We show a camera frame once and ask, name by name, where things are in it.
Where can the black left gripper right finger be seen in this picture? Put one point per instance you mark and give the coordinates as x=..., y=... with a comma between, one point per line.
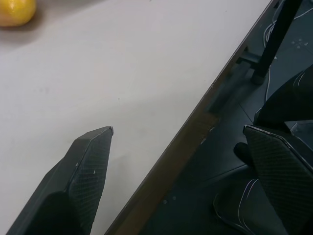
x=274, y=171

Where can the black table leg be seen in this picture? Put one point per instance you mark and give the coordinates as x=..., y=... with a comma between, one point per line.
x=274, y=39

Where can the black robot foot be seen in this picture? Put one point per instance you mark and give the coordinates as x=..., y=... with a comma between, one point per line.
x=234, y=208

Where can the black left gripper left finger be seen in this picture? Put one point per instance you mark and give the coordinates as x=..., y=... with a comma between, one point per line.
x=80, y=171

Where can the black robot leg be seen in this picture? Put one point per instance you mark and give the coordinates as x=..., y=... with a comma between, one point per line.
x=283, y=102

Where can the yellow orange fruit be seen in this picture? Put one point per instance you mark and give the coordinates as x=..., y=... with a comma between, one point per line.
x=14, y=11

